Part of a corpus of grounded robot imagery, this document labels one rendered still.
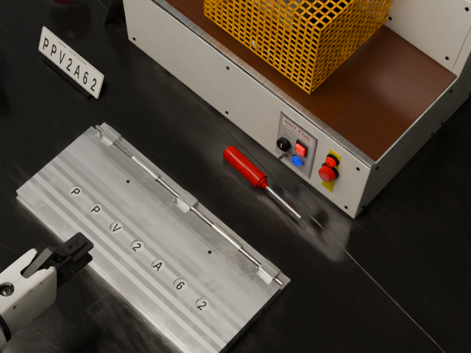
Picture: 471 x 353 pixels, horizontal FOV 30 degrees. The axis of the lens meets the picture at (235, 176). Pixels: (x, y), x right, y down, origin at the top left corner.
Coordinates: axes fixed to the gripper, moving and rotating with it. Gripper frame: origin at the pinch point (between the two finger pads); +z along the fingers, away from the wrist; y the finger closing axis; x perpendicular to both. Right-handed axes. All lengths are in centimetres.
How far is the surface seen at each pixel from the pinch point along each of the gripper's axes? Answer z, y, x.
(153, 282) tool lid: 11.0, 13.3, 6.5
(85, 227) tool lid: 10.3, 13.5, -8.6
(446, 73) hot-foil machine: 60, -14, 21
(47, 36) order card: 31, 8, -41
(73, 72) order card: 30.3, 10.4, -33.3
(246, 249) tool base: 26.2, 12.0, 13.1
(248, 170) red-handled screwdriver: 36.8, 8.9, 3.6
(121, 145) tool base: 25.2, 10.7, -15.6
